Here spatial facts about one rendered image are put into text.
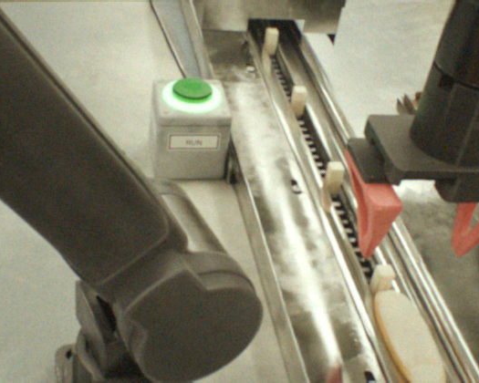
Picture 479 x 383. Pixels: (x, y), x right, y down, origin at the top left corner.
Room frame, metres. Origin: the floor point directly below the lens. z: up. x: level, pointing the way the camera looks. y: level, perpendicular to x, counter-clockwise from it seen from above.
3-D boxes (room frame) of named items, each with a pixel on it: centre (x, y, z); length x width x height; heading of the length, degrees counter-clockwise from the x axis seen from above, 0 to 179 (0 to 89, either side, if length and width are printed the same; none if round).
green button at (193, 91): (0.62, 0.06, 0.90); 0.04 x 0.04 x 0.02
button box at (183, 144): (0.62, 0.05, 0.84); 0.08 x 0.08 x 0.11; 16
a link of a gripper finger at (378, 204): (0.42, -0.11, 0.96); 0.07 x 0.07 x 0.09; 15
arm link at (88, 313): (0.32, 0.04, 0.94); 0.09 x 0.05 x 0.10; 123
